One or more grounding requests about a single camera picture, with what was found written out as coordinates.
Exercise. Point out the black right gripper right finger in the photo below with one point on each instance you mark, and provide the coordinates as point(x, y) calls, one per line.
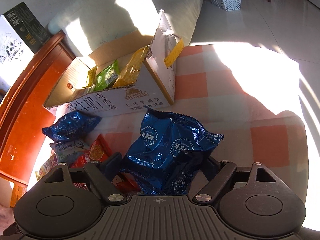
point(220, 176)

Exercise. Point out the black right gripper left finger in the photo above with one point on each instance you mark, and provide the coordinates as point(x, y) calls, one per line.
point(101, 176)

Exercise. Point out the light blue snack packet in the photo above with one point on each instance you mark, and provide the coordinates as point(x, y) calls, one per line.
point(69, 151)

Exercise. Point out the blue sea salt snack bag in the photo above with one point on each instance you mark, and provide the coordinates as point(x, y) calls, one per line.
point(169, 152)

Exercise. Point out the red snack packet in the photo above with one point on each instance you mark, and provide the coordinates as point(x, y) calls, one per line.
point(100, 151)

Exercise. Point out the crumpled blue snack bag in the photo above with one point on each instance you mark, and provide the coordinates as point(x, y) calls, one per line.
point(72, 126)

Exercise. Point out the checkered orange white tablecloth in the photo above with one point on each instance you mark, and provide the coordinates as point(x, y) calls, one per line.
point(249, 94)

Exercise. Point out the green snack packet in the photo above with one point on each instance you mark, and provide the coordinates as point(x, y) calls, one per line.
point(107, 77)

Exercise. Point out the yellow snack packet right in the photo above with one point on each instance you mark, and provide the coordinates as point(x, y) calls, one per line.
point(130, 73)

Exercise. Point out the yellow barcode snack packet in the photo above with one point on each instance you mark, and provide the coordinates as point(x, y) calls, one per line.
point(91, 74)

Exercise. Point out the open cardboard milk box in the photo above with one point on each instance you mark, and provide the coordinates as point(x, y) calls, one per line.
point(154, 87)

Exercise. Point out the grey sofa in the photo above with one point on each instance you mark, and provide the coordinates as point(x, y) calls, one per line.
point(88, 24)

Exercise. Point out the white cow milk carton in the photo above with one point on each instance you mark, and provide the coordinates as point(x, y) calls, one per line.
point(22, 36)

